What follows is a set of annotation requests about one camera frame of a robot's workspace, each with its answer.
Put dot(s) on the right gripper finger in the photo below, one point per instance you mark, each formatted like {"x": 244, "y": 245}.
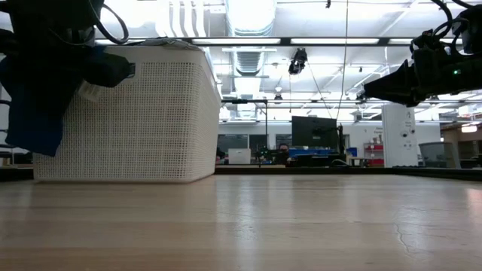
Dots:
{"x": 408, "y": 104}
{"x": 395, "y": 83}

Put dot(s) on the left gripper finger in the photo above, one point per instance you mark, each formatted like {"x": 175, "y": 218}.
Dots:
{"x": 109, "y": 69}

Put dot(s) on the dark blue garment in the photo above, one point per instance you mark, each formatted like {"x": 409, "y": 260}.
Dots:
{"x": 34, "y": 113}

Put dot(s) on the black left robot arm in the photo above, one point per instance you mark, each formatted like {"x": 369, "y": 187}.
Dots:
{"x": 5, "y": 43}

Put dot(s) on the white pillar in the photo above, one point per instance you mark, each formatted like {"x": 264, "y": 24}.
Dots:
{"x": 399, "y": 135}

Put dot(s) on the grey bin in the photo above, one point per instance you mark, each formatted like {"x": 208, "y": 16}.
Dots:
{"x": 438, "y": 154}

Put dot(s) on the red shelf unit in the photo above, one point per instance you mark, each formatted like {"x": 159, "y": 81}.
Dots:
{"x": 374, "y": 162}

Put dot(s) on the white plastic laundry basket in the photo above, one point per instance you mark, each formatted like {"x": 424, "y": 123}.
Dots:
{"x": 150, "y": 124}

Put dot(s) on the black computer monitor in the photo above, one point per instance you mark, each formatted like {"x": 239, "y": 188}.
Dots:
{"x": 314, "y": 131}

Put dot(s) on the blue box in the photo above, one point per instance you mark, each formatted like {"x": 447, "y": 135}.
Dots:
{"x": 305, "y": 152}

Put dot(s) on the person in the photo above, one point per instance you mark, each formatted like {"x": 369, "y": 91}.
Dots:
{"x": 283, "y": 148}

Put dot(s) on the white box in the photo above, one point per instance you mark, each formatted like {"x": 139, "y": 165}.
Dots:
{"x": 239, "y": 156}

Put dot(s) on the black table frame rail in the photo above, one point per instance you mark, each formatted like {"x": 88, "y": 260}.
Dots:
{"x": 339, "y": 171}

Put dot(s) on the black overhead camera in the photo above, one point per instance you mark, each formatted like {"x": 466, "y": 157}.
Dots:
{"x": 298, "y": 62}

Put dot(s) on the black rig frame bar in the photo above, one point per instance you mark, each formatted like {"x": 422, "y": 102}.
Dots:
{"x": 286, "y": 41}

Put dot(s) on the black stand frame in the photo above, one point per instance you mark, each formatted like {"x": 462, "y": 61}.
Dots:
{"x": 266, "y": 131}

